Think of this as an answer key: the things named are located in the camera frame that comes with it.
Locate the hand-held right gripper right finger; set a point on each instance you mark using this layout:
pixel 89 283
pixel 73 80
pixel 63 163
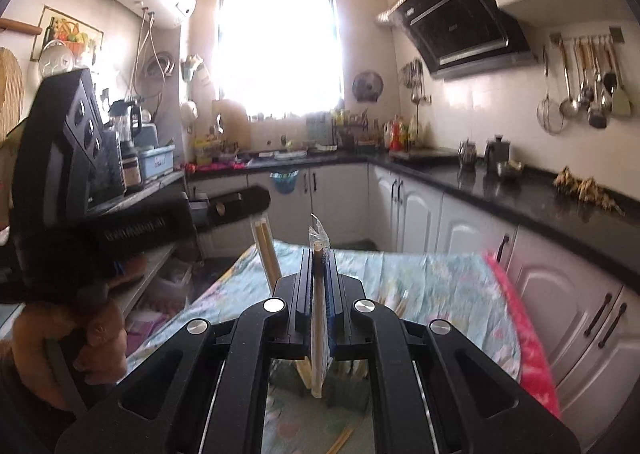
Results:
pixel 334 299

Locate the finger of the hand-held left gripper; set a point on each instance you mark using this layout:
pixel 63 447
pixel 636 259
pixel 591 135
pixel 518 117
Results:
pixel 230 206

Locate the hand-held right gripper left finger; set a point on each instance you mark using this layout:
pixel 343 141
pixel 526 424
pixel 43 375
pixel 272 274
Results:
pixel 304 294

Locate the plastic-wrapped chopstick pair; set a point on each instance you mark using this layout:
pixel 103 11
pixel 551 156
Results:
pixel 265 244
pixel 318 374

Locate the dark green utensil basket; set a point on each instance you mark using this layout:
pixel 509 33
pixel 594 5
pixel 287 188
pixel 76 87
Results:
pixel 287 376

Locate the row of hanging kitchen utensils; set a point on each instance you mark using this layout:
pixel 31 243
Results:
pixel 595 89

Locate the person's left hand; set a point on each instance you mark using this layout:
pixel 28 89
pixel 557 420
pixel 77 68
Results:
pixel 100 334

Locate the pink dishcloth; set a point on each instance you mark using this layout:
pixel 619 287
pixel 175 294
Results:
pixel 215 167

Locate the yellow container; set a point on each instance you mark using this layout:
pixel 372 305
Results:
pixel 207 152

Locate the blue plastic bag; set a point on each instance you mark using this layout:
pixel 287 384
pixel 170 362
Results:
pixel 285 181

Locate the black blender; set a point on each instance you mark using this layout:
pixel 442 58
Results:
pixel 127 144

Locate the wooden cutting board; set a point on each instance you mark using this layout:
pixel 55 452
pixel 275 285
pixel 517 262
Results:
pixel 230 122

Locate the blue plastic bin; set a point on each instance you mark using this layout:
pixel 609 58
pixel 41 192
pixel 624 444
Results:
pixel 157 162

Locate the light blue printed tablecloth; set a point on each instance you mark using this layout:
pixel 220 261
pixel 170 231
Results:
pixel 425 279

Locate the woven bamboo board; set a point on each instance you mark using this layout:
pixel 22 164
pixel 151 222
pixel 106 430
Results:
pixel 10 89

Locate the white base cabinets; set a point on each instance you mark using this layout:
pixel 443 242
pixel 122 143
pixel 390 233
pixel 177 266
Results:
pixel 425 219

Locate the hanging metal colander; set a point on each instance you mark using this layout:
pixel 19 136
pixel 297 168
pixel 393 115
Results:
pixel 56 59

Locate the white hanging holder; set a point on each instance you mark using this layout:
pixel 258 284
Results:
pixel 195 69

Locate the black spice rack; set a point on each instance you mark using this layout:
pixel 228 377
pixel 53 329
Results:
pixel 355 132

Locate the kitchen window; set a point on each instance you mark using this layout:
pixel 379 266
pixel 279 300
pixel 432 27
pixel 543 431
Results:
pixel 280 44

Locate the cluster of condiment bottles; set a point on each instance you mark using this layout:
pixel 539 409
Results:
pixel 402 134

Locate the black kitchen countertop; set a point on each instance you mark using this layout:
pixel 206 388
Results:
pixel 475 189

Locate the pink cloth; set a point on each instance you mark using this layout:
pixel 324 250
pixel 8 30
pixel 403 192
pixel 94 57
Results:
pixel 525 334

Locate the metal teapot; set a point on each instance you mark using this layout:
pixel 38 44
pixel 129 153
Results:
pixel 467 154

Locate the metal bowl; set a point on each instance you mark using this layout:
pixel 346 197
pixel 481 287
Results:
pixel 510 169

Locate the dark lidded pot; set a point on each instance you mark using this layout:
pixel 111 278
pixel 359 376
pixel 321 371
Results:
pixel 496 149

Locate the bunch of hanging metal tools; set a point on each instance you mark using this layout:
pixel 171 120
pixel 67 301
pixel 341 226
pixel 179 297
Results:
pixel 415 79

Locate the dried brown roots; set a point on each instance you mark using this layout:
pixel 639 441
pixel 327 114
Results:
pixel 585 189

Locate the black range hood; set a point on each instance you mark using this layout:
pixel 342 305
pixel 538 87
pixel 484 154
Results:
pixel 460 19

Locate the fruit wall poster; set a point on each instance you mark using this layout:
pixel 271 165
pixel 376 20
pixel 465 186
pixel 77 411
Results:
pixel 70 29

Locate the small round wall fan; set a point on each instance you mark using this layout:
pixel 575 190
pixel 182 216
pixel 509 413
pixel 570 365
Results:
pixel 368 87

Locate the metal utensil rail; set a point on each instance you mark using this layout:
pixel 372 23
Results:
pixel 590 36

